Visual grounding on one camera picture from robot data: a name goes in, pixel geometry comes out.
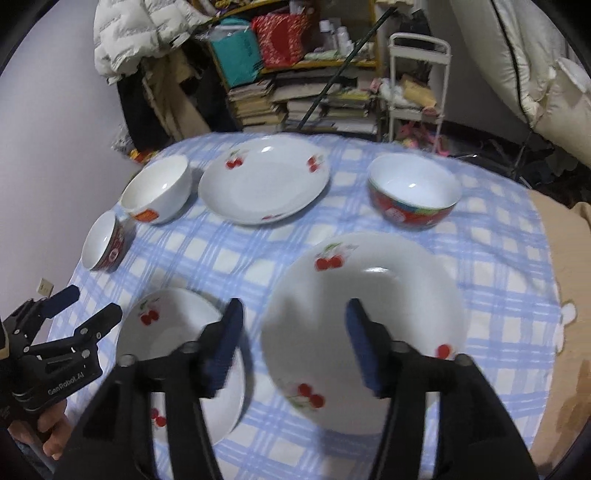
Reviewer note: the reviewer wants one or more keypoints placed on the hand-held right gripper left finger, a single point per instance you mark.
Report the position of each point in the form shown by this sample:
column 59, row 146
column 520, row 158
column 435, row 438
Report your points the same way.
column 226, row 350

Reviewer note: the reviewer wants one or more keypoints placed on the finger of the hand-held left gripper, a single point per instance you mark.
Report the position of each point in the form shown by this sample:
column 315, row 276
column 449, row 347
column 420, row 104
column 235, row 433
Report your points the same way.
column 99, row 323
column 60, row 301

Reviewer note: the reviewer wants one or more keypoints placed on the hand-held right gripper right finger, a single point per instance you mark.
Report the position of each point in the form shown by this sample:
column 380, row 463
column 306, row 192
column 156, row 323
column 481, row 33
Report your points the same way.
column 364, row 350

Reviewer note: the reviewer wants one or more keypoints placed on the small cherry print plate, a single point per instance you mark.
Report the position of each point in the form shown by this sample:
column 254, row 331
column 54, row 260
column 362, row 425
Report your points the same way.
column 175, row 327

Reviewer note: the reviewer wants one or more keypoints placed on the large cherry print plate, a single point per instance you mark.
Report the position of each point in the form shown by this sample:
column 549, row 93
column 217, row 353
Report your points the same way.
column 304, row 332
column 263, row 184

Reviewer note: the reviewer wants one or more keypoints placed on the small red and white bowl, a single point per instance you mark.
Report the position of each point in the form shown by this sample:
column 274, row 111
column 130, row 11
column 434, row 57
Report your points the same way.
column 101, row 240

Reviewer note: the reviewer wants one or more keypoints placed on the white bowl with red label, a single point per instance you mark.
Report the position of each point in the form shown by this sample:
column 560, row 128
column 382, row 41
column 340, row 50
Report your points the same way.
column 154, row 184

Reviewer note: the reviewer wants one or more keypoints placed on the large red and white bowl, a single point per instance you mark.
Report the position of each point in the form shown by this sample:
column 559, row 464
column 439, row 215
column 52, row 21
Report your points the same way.
column 411, row 184

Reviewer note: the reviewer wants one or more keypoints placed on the person's left hand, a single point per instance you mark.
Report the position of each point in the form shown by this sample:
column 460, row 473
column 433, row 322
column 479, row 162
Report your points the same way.
column 46, row 436

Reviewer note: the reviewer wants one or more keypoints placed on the blue checked cloth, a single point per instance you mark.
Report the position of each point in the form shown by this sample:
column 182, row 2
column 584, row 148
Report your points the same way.
column 221, row 258

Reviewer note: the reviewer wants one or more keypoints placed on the plastic bag of snacks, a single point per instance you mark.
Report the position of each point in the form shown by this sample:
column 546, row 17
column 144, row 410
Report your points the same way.
column 141, row 156

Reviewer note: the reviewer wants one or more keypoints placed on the black hanging garment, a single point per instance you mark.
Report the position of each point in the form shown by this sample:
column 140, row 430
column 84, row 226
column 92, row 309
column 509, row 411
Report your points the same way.
column 138, row 115

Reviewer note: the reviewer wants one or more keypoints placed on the brown patterned blanket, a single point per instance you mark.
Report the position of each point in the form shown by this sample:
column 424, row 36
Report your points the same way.
column 568, row 277

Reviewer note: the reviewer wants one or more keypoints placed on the beige hanging coat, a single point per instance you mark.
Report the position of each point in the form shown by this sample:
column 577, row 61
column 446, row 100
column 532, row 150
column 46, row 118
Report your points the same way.
column 178, row 97

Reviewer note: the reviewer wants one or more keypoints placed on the stack of books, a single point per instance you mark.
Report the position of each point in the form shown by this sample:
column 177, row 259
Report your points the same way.
column 258, row 106

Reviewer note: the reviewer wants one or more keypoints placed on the beige parcel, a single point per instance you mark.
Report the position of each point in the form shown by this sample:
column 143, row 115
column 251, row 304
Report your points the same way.
column 418, row 92

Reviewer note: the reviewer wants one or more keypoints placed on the white puffy jacket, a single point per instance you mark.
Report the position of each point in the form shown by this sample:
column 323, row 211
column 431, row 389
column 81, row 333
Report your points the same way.
column 129, row 37

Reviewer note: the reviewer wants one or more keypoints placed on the green pole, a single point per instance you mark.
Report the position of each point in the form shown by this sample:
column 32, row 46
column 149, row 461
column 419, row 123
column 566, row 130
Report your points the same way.
column 341, row 74

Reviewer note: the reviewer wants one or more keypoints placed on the wooden shelf unit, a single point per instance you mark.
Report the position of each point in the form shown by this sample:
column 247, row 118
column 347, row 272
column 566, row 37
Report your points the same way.
column 323, row 64

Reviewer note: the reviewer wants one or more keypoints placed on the teal bag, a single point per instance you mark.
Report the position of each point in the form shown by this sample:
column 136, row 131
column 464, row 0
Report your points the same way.
column 238, row 50

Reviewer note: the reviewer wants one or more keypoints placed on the white metal cart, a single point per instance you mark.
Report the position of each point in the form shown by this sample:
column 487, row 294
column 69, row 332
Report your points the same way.
column 418, row 41

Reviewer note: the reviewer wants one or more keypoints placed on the group of white bottles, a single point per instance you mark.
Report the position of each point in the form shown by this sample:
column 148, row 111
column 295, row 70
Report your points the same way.
column 339, row 37

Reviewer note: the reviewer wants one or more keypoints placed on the red patterned bag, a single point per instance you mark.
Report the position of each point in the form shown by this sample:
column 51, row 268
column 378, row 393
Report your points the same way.
column 279, row 39

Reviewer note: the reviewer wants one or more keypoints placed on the white duvet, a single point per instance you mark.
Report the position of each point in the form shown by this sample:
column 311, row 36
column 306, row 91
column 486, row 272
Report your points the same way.
column 517, row 55

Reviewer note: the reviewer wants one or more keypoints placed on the beige wall socket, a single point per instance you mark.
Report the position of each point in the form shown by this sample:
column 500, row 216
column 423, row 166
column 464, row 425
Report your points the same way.
column 45, row 288

